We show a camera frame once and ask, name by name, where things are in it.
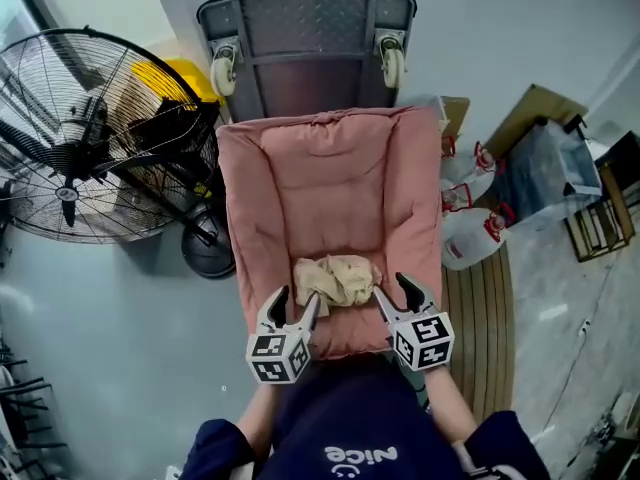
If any person's navy shirt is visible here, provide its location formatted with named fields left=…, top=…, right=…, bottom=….
left=178, top=355, right=551, bottom=480

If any clear plastic water jug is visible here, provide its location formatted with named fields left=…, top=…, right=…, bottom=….
left=441, top=202, right=517, bottom=272
left=439, top=140, right=507, bottom=189
left=440, top=181, right=494, bottom=215

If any grey platform trolley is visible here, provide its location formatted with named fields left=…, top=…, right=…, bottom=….
left=196, top=0, right=419, bottom=123

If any person's left forearm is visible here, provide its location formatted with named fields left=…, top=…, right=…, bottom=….
left=234, top=380, right=281, bottom=462

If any wooden slat board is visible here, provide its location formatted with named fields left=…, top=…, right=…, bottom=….
left=441, top=242, right=517, bottom=424

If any yellow bin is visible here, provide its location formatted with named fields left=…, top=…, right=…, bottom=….
left=130, top=56, right=225, bottom=112

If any clear plastic storage box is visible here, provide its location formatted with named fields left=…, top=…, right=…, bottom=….
left=492, top=112, right=604, bottom=222

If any pink cushioned seat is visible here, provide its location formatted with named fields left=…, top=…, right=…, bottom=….
left=216, top=105, right=444, bottom=361

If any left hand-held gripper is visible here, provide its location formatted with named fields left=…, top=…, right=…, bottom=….
left=245, top=285, right=322, bottom=385

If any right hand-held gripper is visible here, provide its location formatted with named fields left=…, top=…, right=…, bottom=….
left=372, top=272, right=456, bottom=372

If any brown cardboard sheet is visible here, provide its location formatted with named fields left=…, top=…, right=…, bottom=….
left=482, top=83, right=589, bottom=159

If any person's right forearm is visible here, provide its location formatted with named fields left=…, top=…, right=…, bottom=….
left=422, top=363, right=479, bottom=444

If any black metal frame rack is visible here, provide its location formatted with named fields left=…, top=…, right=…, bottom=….
left=563, top=160, right=637, bottom=264

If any black floor fan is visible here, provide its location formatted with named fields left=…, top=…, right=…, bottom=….
left=0, top=25, right=238, bottom=280

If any beige cloth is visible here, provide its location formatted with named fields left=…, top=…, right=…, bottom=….
left=292, top=253, right=384, bottom=318

